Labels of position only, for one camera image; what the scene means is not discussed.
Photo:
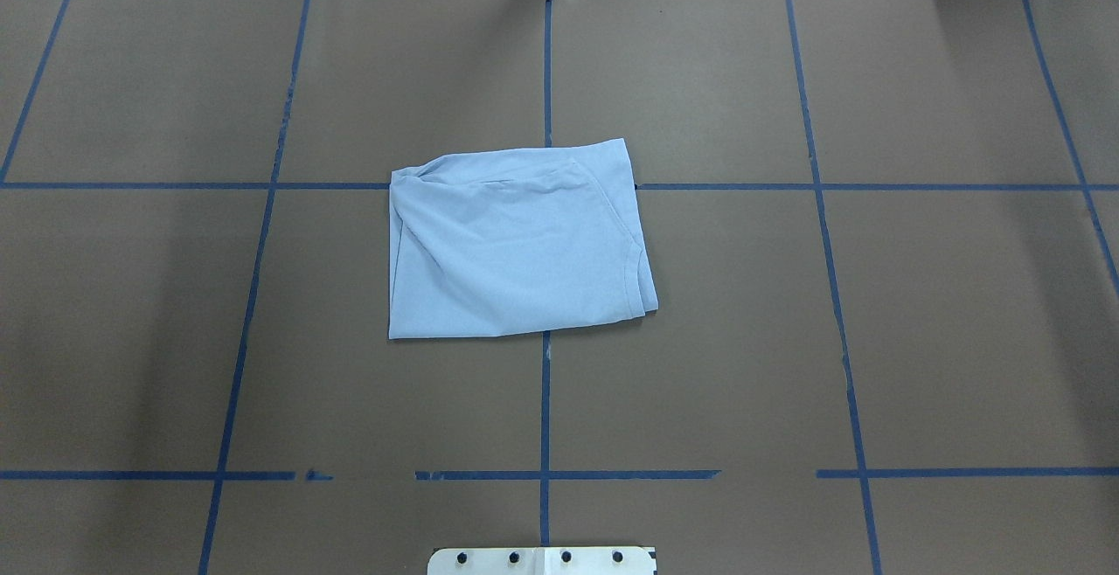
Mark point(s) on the light blue t-shirt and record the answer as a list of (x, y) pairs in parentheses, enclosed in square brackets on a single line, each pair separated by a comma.
[(517, 241)]

